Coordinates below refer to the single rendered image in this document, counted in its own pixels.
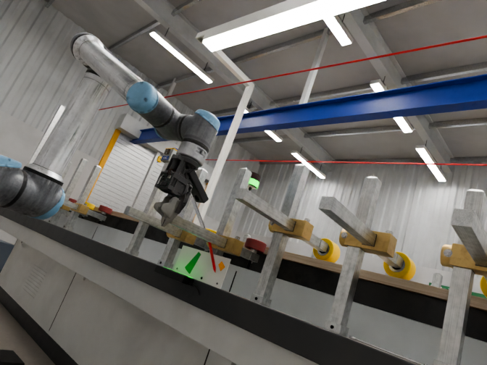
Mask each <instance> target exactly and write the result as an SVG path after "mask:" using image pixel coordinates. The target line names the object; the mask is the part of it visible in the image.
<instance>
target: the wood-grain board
mask: <svg viewBox="0 0 487 365"><path fill-rule="evenodd" d="M98 209H99V208H98V207H94V209H93V210H92V211H97V212H100V213H102V211H99V210H98ZM109 215H112V216H115V217H119V218H123V219H128V220H131V221H134V222H139V220H137V219H134V218H132V217H130V216H128V215H126V214H123V213H120V212H117V211H112V213H111V214H109ZM268 250H269V248H268V247H266V249H265V252H264V253H262V254H264V255H267V252H268ZM257 253H259V252H257ZM282 259H284V260H287V261H292V262H296V263H299V264H303V265H307V266H310V267H315V268H318V269H324V270H327V271H330V272H335V273H338V274H340V273H341V269H342V266H343V265H342V264H337V263H333V262H329V261H324V260H320V259H315V258H312V257H308V256H302V255H299V254H295V253H290V252H287V251H284V254H283V258H282ZM359 279H361V280H366V281H369V282H374V283H378V284H381V285H386V286H389V287H393V288H397V289H400V290H405V291H409V292H412V293H417V294H420V295H426V296H428V297H431V298H437V299H440V300H443V301H447V300H448V295H449V290H447V289H443V288H438V287H435V286H431V285H426V284H422V283H418V282H413V281H410V280H404V279H401V278H398V277H392V276H388V275H385V274H379V273H376V272H370V271H367V270H363V269H361V270H360V273H359ZM470 307H471V308H474V309H480V310H483V311H487V298H481V297H477V296H474V295H471V299H470Z"/></svg>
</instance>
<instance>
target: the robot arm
mask: <svg viewBox="0 0 487 365"><path fill-rule="evenodd" d="M70 50H71V53H72V55H73V56H74V57H75V58H76V59H77V60H78V61H79V62H80V63H81V64H83V65H84V66H85V67H86V68H87V70H86V73H85V75H84V77H83V79H82V80H81V82H80V84H79V86H78V87H77V89H76V91H75V92H74V94H73V96H72V98H71V99H70V101H69V103H68V105H67V106H66V108H65V109H64V111H63V113H62V115H61V117H60V118H59V120H58V121H57V123H56V125H55V126H54V129H53V130H52V131H51V133H50V135H49V137H48V138H47V140H46V142H45V143H44V145H43V147H42V149H41V150H40V152H39V154H38V155H37V157H36V159H35V161H34V162H33V163H32V164H27V165H25V166H24V167H23V169H22V170H21V169H20V168H21V167H22V163H20V162H19V161H16V160H14V159H10V158H8V157H6V156H2V155H0V207H2V208H5V209H8V210H11V211H14V212H17V213H19V214H23V215H25V216H28V217H30V218H35V219H48V218H50V217H52V216H54V215H55V214H56V213H57V212H58V211H59V208H60V207H62V204H63V203H64V199H65V193H64V190H63V189H62V186H63V184H64V181H63V179H62V174H63V173H64V171H65V169H66V167H67V165H68V164H69V162H70V160H71V158H72V156H73V155H74V153H75V151H76V149H77V148H78V146H79V144H80V142H81V141H82V139H83V137H84V135H85V134H86V131H87V130H88V128H89V126H90V125H91V123H92V121H93V119H94V117H95V116H96V113H97V112H98V110H99V108H100V107H101V105H102V103H103V101H104V99H105V98H106V96H107V94H108V92H109V90H111V89H112V88H113V89H114V90H115V91H116V92H117V93H118V94H119V95H120V96H122V97H123V98H124V99H125V100H126V101H127V103H128V105H129V106H130V108H131V109H132V110H133V111H135V112H137V113H138V114H139V115H141V116H142V117H143V118H144V119H145V120H146V121H147V122H149V123H150V124H151V125H152V126H153V127H154V131H155V133H156V134H157V135H158V136H159V137H160V138H163V139H165V140H176V141H181V144H180V146H179V148H178V151H177V153H176V155H175V154H173V155H172V157H171V159H170V162H169V164H168V165H167V168H166V170H165V171H161V173H160V175H159V178H158V180H157V182H156V184H155V186H154V187H156V188H159V189H160V190H161V191H162V192H164V193H168V195H167V196H165V198H164V200H163V201H162V202H156V203H155V204H154V209H155V210H156V211H157V212H158V213H159V214H160V215H161V216H162V219H161V226H162V227H165V226H167V225H168V224H169V223H170V222H171V221H173V220H174V218H176V216H177V215H178V214H179V213H180V212H181V211H182V210H183V208H184V207H185V206H186V204H187V202H188V200H189V196H190V195H191V193H192V195H193V197H194V199H195V201H196V202H198V203H203V204H204V203H206V202H207V201H208V200H209V198H208V196H207V194H206V192H205V190H204V188H203V186H202V184H201V182H200V180H199V178H198V176H197V174H196V172H195V171H196V170H198V168H199V167H202V166H203V164H204V161H205V159H206V157H207V154H208V153H209V150H210V148H211V146H212V144H213V141H214V139H215V137H216V134H217V133H218V130H219V128H220V121H219V119H218V118H216V116H214V115H213V114H212V113H210V112H208V111H206V110H203V109H198V110H196V111H195V115H188V114H180V113H179V112H178V111H177V110H176V109H175V108H174V107H173V106H172V105H171V104H170V103H169V102H168V101H167V100H166V99H165V98H164V97H163V96H162V95H161V94H160V93H159V92H158V91H157V90H156V88H155V87H154V86H153V85H151V84H150V83H148V82H145V81H143V80H142V79H140V77H139V76H137V75H136V74H135V73H133V72H132V71H131V70H129V69H128V68H127V67H126V66H125V65H124V64H123V63H121V62H120V60H119V59H118V58H117V57H115V56H114V55H113V54H112V53H111V52H110V51H109V50H108V49H107V48H106V47H105V46H104V45H103V44H102V42H101V41H100V40H99V39H98V38H97V37H96V36H94V35H92V34H90V33H78V34H77V35H75V36H74V37H73V38H72V40H71V42H70ZM161 176H162V177H161ZM160 177H161V180H160V181H159V179H160ZM158 181H159V184H157V183H158Z"/></svg>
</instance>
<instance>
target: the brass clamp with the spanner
mask: <svg viewBox="0 0 487 365"><path fill-rule="evenodd" d="M219 236H221V237H223V238H225V239H227V242H226V244H225V247H224V248H223V247H219V246H216V245H215V244H213V243H211V244H212V248H215V249H217V250H220V251H222V252H224V253H229V254H232V255H235V256H240V255H241V251H242V248H243V246H244V243H243V242H241V241H239V240H237V239H235V238H230V237H227V236H223V235H219Z"/></svg>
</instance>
